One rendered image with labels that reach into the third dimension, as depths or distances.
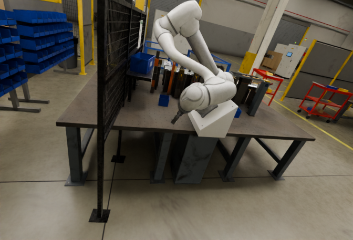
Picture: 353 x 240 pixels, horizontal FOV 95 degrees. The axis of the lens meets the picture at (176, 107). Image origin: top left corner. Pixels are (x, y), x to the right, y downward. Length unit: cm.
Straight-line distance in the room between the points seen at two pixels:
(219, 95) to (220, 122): 64
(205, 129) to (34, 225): 145
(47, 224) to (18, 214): 24
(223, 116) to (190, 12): 80
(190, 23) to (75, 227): 166
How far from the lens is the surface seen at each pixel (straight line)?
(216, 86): 80
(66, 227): 171
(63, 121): 145
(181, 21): 111
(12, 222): 185
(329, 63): 737
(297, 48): 1243
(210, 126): 139
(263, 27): 950
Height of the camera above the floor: 148
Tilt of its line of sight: 26 degrees down
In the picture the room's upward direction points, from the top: 14 degrees clockwise
